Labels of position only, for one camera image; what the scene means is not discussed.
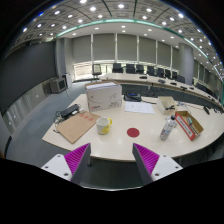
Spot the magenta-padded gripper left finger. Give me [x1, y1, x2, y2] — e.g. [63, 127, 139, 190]
[40, 142, 92, 186]

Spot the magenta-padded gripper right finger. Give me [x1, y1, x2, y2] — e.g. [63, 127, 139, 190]
[131, 142, 184, 186]

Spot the flat round red coaster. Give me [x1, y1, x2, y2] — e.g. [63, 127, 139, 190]
[126, 127, 141, 138]

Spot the brown paper envelope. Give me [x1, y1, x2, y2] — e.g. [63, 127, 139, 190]
[55, 110, 101, 145]

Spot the clear plastic drink bottle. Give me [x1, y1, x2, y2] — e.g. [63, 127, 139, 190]
[159, 115, 177, 142]

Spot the white and yellow mug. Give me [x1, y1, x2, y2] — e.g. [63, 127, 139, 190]
[95, 116, 113, 136]

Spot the black power strip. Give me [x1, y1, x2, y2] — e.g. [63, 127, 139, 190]
[59, 103, 81, 118]

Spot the open red-lidded cardboard box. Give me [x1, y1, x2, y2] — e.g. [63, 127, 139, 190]
[174, 110, 205, 142]

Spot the white paper sheet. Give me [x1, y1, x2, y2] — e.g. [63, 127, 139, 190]
[124, 100, 156, 115]

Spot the small open cardboard box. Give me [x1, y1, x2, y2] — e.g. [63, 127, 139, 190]
[156, 96, 179, 116]

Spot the black bag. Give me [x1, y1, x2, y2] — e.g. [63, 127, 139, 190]
[123, 91, 143, 103]

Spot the large white cardboard box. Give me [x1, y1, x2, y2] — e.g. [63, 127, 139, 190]
[84, 80, 123, 113]

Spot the long curved conference desk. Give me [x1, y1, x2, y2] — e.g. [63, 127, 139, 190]
[99, 72, 224, 112]

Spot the grey monitor on cart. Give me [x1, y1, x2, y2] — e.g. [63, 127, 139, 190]
[48, 76, 68, 95]

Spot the group of black office chairs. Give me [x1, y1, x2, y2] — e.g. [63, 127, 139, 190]
[111, 62, 186, 84]

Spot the group of ceiling lights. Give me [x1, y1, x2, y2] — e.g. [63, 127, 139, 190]
[14, 0, 224, 73]

